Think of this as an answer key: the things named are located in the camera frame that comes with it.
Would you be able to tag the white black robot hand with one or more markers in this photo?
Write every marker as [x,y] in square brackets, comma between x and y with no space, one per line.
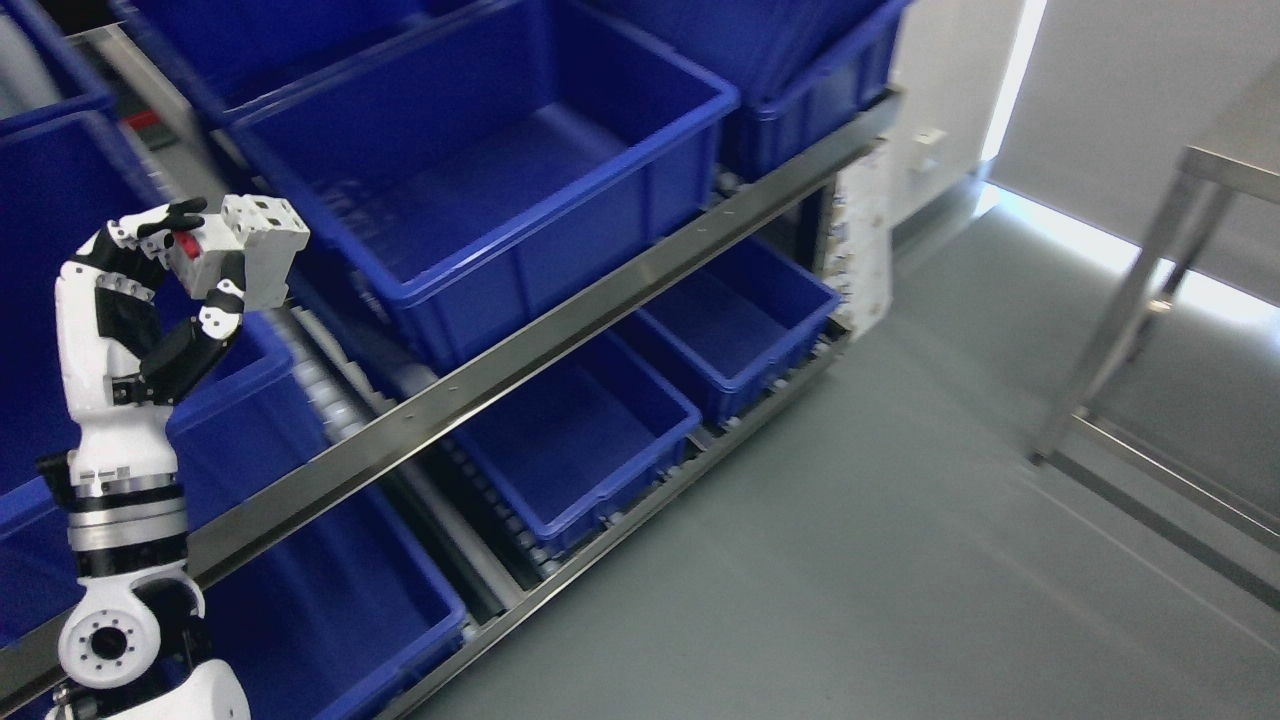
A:
[122,374]

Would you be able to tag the grey red circuit breaker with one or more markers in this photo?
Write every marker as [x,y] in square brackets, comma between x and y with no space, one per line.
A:
[267,233]

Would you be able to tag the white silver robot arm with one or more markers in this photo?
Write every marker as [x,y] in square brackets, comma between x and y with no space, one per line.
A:
[136,646]

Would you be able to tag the steel roller shelf rack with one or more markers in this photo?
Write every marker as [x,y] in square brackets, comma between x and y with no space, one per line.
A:
[242,534]

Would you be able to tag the blue bin top left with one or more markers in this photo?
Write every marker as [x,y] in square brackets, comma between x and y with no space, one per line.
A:
[44,76]

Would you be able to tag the blue bin bottom left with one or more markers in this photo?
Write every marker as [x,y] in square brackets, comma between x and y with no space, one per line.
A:
[339,618]

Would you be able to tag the large blue bin centre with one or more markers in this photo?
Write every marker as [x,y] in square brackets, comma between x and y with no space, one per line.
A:
[467,179]

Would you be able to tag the blue bin lower middle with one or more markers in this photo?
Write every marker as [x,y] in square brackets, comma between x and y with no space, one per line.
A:
[580,441]

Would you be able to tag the blue bin lower right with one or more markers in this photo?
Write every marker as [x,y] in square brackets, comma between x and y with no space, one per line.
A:
[725,333]

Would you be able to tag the blue bin top right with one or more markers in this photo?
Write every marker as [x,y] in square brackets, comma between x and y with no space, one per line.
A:
[803,68]

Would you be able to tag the stainless steel table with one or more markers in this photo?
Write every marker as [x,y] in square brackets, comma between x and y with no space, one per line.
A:
[1185,222]

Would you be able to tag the white wall socket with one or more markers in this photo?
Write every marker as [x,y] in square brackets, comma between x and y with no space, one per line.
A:
[927,147]

